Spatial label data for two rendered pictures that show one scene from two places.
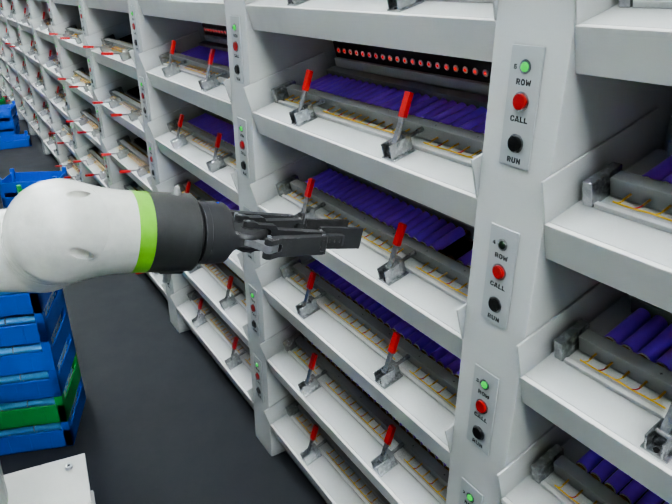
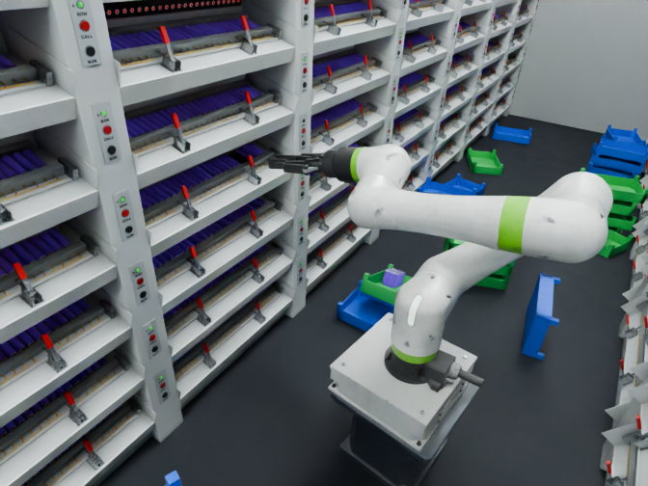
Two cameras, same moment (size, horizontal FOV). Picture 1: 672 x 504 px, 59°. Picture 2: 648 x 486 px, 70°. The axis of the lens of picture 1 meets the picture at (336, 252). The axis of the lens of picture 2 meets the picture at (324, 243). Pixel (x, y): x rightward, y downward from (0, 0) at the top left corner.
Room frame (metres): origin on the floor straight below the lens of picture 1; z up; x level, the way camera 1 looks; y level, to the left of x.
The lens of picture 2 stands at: (1.19, 1.19, 1.33)
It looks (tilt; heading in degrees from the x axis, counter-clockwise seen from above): 33 degrees down; 244
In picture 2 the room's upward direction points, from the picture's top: 3 degrees clockwise
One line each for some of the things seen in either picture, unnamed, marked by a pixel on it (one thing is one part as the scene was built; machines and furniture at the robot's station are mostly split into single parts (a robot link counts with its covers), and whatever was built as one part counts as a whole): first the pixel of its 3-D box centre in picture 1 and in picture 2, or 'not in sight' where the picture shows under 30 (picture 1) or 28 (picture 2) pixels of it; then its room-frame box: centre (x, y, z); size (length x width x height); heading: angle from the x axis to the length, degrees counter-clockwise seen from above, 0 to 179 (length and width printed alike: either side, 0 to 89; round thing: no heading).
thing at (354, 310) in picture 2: not in sight; (379, 311); (0.31, -0.03, 0.04); 0.30 x 0.20 x 0.08; 123
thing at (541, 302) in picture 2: not in sight; (541, 314); (-0.26, 0.29, 0.10); 0.30 x 0.08 x 0.20; 41
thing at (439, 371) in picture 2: not in sight; (432, 364); (0.54, 0.56, 0.41); 0.26 x 0.15 x 0.06; 121
